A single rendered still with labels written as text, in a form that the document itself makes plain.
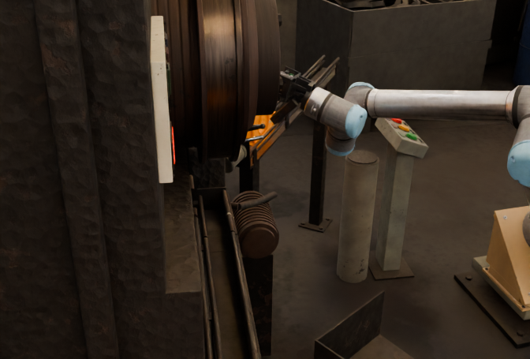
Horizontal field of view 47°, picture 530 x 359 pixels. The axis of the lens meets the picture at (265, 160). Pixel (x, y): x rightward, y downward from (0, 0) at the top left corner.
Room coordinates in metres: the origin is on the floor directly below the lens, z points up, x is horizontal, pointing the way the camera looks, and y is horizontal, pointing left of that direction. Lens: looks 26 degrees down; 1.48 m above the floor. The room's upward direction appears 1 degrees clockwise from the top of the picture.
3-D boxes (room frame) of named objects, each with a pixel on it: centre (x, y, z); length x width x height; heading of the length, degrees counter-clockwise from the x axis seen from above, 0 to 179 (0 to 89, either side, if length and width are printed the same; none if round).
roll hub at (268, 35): (1.27, 0.01, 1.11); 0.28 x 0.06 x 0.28; 10
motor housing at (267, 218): (1.60, 0.03, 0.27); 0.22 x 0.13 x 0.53; 10
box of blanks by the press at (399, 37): (3.88, -0.75, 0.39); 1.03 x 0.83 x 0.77; 115
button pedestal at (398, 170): (2.05, -0.50, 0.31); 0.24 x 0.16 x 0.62; 10
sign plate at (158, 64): (0.90, 0.16, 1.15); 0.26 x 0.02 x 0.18; 10
